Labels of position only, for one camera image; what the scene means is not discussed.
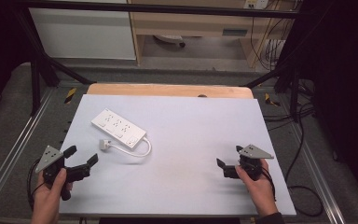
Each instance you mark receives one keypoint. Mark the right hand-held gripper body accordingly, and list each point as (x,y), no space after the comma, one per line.
(256,151)

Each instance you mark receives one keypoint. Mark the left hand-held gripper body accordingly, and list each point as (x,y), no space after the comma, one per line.
(49,158)

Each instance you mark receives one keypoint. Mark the white plug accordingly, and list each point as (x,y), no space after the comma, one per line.
(104,144)

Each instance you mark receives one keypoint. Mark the white power strip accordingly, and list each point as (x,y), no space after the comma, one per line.
(118,126)

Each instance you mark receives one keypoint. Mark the person's right hand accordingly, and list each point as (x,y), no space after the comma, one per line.
(259,193)

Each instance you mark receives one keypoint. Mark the person's left hand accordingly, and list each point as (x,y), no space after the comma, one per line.
(48,202)

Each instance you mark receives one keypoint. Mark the yellow black tape strip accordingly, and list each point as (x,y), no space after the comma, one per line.
(70,95)
(270,100)

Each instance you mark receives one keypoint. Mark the wooden table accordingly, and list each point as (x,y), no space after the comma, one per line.
(167,90)

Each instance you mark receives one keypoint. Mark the dark curtain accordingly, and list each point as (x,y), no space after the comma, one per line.
(345,77)
(0,46)

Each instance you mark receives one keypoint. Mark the white cabinet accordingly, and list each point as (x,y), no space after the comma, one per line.
(80,34)

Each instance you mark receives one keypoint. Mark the office chair base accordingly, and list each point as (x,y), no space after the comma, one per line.
(169,38)

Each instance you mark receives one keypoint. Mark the light wooden desk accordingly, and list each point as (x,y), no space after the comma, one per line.
(180,23)

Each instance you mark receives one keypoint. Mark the black metal crossbar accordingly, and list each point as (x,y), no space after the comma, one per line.
(167,8)

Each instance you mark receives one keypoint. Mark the aluminium rail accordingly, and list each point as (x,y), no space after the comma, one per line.
(15,149)
(318,174)

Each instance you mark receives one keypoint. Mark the black metal frame stand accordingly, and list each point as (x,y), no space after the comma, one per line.
(35,84)
(294,90)

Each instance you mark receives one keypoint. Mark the white wall socket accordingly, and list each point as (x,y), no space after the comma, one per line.
(256,3)

